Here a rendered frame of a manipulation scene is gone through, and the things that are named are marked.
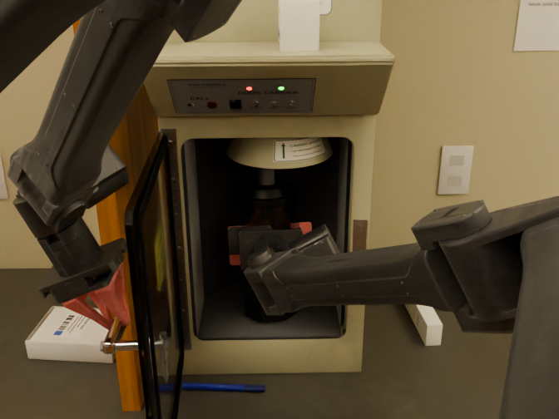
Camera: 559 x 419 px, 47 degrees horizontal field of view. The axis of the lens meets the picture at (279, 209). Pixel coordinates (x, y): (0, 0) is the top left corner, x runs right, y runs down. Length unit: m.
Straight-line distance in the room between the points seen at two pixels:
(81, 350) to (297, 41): 0.68
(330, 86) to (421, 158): 0.63
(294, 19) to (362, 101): 0.15
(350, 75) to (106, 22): 0.44
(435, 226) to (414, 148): 0.90
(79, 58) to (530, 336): 0.36
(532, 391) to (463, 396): 0.81
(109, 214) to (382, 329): 0.60
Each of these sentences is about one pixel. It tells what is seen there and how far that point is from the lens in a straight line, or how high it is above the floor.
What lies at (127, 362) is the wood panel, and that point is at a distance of 1.05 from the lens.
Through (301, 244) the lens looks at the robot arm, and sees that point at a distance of 0.92.
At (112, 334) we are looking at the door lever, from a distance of 0.81.
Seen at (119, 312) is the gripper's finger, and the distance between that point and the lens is 0.82.
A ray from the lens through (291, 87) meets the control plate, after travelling 0.85.
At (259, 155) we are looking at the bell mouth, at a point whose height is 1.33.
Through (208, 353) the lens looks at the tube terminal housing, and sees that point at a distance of 1.13.
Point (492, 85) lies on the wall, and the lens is 1.45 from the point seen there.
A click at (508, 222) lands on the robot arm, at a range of 0.53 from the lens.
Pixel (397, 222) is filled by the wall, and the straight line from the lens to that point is 1.51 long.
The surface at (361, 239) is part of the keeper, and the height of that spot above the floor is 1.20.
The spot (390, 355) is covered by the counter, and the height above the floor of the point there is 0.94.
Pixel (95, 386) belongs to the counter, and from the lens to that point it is 1.17.
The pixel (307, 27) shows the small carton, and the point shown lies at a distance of 0.84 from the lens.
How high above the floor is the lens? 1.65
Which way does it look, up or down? 23 degrees down
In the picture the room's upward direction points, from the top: straight up
